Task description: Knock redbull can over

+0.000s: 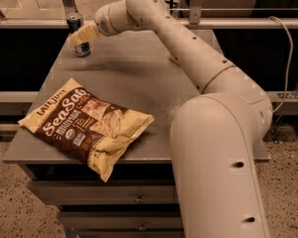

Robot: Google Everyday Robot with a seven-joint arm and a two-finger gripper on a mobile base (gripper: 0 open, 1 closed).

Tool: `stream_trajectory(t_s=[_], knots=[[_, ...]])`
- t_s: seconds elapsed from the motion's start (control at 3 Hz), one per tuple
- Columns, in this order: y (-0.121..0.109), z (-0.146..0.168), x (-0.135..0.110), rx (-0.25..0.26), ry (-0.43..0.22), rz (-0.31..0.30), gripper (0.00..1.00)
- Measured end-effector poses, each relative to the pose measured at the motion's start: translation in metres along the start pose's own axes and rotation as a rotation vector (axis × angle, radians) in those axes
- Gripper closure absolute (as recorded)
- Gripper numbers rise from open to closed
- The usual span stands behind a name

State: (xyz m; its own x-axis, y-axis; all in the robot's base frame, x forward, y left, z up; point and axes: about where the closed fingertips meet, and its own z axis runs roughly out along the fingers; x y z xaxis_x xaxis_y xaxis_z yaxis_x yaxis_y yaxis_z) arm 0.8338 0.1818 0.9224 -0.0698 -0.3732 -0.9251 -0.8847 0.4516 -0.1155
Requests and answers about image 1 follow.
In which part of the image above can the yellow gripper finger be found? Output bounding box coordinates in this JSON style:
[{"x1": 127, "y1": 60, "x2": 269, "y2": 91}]
[{"x1": 70, "y1": 23, "x2": 99, "y2": 47}]

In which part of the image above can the blue silver redbull can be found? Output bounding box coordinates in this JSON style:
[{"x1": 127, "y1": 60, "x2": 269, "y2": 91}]
[{"x1": 66, "y1": 12, "x2": 91, "y2": 58}]

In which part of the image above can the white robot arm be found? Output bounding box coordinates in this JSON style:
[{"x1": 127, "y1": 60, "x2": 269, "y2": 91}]
[{"x1": 70, "y1": 0, "x2": 272, "y2": 238}]

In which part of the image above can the grey drawer cabinet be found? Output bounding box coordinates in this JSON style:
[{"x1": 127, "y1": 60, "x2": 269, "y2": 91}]
[{"x1": 4, "y1": 32, "x2": 199, "y2": 238}]

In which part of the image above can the upper metal railing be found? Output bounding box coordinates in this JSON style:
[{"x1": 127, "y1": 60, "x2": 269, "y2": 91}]
[{"x1": 0, "y1": 18, "x2": 298, "y2": 30}]

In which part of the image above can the metal railing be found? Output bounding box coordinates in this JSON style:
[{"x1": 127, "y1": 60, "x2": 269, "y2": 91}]
[
  {"x1": 0, "y1": 91, "x2": 298, "y2": 103},
  {"x1": 0, "y1": 18, "x2": 298, "y2": 30}
]

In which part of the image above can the yellow brown chips bag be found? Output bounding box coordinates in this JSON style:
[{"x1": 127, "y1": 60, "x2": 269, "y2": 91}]
[{"x1": 19, "y1": 79, "x2": 154, "y2": 181}]

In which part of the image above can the green yellow sponge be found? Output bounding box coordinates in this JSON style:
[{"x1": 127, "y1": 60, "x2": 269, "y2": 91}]
[{"x1": 169, "y1": 55, "x2": 180, "y2": 66}]

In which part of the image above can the upper grey drawer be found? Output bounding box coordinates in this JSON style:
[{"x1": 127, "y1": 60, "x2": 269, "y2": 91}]
[{"x1": 29, "y1": 180, "x2": 178, "y2": 205}]

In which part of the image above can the grey drawer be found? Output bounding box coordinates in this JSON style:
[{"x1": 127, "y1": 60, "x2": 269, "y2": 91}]
[
  {"x1": 29, "y1": 180, "x2": 178, "y2": 205},
  {"x1": 58, "y1": 212, "x2": 183, "y2": 231}
]

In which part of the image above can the upper metal drawer knob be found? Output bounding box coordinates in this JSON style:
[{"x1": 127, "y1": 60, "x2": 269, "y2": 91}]
[{"x1": 134, "y1": 194, "x2": 145, "y2": 204}]

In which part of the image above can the metal drawer knob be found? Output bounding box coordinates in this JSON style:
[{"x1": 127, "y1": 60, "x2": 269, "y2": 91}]
[
  {"x1": 134, "y1": 194, "x2": 145, "y2": 204},
  {"x1": 138, "y1": 223, "x2": 147, "y2": 231}
]

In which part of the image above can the lower grey drawer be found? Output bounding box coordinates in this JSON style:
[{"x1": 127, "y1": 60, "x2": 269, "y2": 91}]
[{"x1": 58, "y1": 212, "x2": 183, "y2": 231}]

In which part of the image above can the lower metal drawer knob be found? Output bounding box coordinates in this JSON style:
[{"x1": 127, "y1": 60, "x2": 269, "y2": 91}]
[{"x1": 138, "y1": 223, "x2": 147, "y2": 231}]

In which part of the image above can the lower metal railing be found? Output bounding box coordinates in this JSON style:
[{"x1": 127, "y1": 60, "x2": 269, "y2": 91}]
[{"x1": 0, "y1": 91, "x2": 298, "y2": 103}]

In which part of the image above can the white cable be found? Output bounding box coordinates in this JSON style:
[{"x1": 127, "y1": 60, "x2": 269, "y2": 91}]
[{"x1": 267, "y1": 15, "x2": 294, "y2": 114}]

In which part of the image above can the metal clamp bracket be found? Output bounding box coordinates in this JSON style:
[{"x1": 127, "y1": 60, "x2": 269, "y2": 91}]
[{"x1": 277, "y1": 82, "x2": 298, "y2": 99}]

